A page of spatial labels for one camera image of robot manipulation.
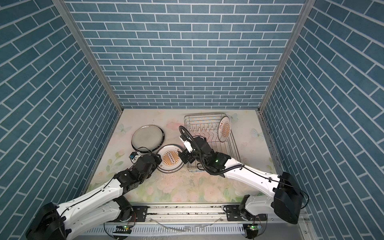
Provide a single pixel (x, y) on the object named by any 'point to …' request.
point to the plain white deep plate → (147, 136)
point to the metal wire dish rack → (206, 125)
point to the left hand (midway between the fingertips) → (159, 160)
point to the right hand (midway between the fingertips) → (184, 143)
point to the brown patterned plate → (224, 129)
